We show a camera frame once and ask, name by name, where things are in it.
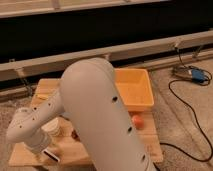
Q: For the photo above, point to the white dish brush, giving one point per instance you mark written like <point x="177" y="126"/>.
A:
<point x="51" y="155"/>

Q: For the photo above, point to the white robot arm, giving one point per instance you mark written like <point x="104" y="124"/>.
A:
<point x="88" y="95"/>

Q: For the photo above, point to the yellow plastic bin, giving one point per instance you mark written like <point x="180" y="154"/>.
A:
<point x="135" y="88"/>

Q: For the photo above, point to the red apple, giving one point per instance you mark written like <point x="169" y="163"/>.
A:
<point x="138" y="121"/>

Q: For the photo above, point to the dark grape bunch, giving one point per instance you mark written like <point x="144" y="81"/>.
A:
<point x="74" y="135"/>

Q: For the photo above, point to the yellow banana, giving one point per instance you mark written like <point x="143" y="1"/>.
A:
<point x="42" y="96"/>

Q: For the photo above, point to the wooden table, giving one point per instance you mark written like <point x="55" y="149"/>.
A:
<point x="70" y="151"/>

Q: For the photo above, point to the blue power adapter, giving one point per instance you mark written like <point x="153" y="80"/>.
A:
<point x="198" y="75"/>

